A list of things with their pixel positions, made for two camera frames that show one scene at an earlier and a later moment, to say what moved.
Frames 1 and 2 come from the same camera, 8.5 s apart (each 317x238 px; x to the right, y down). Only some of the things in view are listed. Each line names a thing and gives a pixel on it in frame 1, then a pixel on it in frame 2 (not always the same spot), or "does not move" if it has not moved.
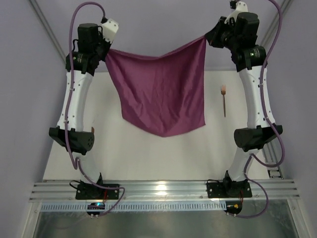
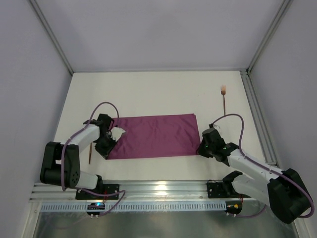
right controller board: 233,207 does not move
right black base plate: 230,189 does not move
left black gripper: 103,49 to 106,145
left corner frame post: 48,29 does not move
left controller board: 95,206 does not move
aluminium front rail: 166,190 does not move
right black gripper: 213,36 to 204,148
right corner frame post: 284,7 does not move
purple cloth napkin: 165,96 to 156,136
